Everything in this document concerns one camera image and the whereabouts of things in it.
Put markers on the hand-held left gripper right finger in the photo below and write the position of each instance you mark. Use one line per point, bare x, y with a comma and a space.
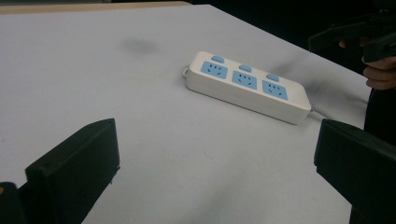
358, 158

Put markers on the white power strip blue sockets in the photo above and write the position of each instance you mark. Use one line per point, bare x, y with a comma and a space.
249, 87

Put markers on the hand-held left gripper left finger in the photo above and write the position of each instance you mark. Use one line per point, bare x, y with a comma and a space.
76, 165

